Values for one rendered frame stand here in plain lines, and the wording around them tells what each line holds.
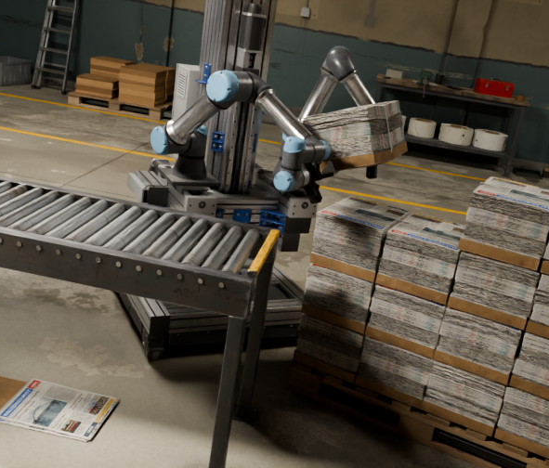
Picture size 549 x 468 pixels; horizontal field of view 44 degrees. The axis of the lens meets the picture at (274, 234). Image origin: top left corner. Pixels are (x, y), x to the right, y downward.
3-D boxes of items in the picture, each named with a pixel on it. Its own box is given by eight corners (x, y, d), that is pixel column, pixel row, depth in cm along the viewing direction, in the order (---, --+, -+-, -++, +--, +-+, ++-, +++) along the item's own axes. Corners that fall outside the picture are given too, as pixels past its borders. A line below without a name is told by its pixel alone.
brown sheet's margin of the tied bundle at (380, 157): (325, 170, 290) (324, 160, 290) (390, 161, 276) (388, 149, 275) (308, 174, 277) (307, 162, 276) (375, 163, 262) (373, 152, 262)
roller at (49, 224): (94, 209, 262) (95, 197, 261) (32, 248, 218) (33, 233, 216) (82, 207, 263) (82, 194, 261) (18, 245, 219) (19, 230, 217)
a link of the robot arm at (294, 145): (300, 135, 252) (295, 163, 256) (281, 136, 244) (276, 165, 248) (317, 139, 248) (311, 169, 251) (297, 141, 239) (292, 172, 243)
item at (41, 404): (119, 399, 276) (120, 397, 275) (90, 440, 249) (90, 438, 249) (32, 380, 280) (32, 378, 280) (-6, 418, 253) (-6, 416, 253)
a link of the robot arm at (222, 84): (179, 158, 298) (259, 92, 262) (152, 161, 287) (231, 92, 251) (170, 134, 300) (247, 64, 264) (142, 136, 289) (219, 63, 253)
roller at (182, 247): (206, 233, 257) (212, 222, 256) (167, 278, 213) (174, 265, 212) (194, 227, 257) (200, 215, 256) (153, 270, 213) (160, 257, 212)
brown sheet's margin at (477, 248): (476, 226, 286) (478, 216, 285) (548, 245, 275) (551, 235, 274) (456, 248, 253) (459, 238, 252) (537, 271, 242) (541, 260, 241)
